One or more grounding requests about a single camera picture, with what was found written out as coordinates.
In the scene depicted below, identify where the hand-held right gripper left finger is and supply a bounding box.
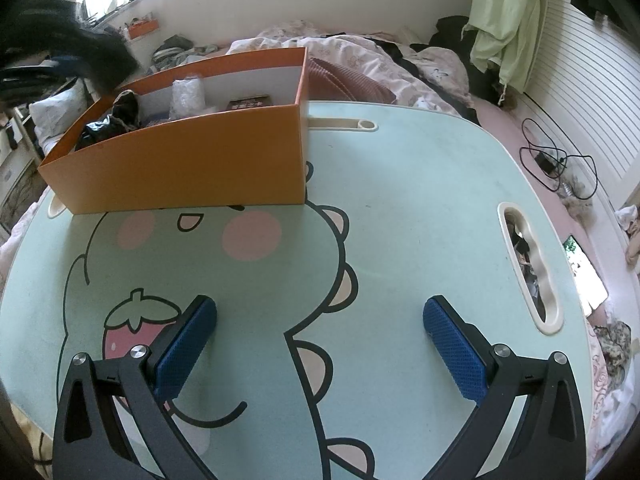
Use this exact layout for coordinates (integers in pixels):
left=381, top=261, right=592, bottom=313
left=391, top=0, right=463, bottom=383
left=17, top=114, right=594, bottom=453
left=52, top=295, right=218, bottom=480

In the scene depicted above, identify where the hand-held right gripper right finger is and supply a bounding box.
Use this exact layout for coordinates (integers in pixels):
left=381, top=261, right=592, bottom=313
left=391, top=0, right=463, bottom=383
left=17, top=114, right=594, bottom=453
left=422, top=295, right=586, bottom=480

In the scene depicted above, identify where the large orange cardboard box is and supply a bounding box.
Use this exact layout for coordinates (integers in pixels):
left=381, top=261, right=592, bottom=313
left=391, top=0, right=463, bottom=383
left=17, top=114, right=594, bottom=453
left=39, top=47, right=310, bottom=215

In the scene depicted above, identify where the brown patterned cloth item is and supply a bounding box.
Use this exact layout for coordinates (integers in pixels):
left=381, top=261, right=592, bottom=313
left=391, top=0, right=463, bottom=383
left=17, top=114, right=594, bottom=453
left=227, top=95, right=271, bottom=110

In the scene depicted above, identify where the green cartoon print desktop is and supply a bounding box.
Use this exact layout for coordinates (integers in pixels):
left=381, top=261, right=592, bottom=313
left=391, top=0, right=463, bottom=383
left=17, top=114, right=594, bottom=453
left=0, top=100, right=598, bottom=480

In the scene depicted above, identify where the white pillow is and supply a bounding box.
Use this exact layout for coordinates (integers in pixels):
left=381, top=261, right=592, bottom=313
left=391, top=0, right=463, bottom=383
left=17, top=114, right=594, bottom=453
left=27, top=82, right=93, bottom=151

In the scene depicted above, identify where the small orange windowsill box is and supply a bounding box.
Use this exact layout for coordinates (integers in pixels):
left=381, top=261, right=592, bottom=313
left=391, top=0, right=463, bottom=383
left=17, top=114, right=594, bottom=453
left=127, top=19, right=160, bottom=40

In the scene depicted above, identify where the black lace-trimmed cloth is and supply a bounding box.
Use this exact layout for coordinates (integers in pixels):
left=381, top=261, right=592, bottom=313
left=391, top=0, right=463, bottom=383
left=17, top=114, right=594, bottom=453
left=75, top=90, right=141, bottom=151

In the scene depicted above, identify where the grey clothes pile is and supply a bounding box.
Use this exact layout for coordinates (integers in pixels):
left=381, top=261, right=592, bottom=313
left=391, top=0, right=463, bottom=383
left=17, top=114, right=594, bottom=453
left=150, top=35, right=221, bottom=68

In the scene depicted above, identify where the white drawer cabinet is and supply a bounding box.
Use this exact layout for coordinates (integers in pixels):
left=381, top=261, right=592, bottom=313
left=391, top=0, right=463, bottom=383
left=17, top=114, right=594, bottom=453
left=0, top=105, right=41, bottom=231

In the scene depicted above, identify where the grey fuzzy plush item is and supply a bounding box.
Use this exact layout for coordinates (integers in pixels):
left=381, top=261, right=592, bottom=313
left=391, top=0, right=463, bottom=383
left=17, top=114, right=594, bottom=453
left=169, top=76, right=207, bottom=120

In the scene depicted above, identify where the floral patterned cloth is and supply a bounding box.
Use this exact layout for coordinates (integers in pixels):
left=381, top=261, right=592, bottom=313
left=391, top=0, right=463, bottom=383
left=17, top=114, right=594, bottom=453
left=590, top=320, right=636, bottom=391

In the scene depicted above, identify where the maroon ribbed pillow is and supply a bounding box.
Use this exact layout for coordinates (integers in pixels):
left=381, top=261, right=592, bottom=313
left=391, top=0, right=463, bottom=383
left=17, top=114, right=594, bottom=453
left=306, top=56, right=393, bottom=106

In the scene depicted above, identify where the pink floral blanket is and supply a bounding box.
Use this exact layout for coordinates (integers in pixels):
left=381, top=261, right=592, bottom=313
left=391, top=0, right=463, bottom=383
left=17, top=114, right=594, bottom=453
left=227, top=20, right=481, bottom=126

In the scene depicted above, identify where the white slatted panel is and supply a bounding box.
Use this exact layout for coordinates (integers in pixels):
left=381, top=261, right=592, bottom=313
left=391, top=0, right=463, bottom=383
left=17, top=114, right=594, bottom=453
left=520, top=0, right=640, bottom=211

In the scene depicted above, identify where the black clothing heap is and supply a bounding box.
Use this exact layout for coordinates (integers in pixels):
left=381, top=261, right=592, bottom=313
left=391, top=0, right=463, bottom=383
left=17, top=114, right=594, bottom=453
left=430, top=15, right=481, bottom=53

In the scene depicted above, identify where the light green hanging garment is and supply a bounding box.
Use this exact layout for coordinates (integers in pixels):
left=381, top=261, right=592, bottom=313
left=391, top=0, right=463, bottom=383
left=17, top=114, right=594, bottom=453
left=467, top=0, right=543, bottom=96

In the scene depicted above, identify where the black charger cable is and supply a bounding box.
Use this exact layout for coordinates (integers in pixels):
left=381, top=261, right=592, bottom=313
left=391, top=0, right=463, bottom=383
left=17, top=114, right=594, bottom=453
left=520, top=119, right=598, bottom=201

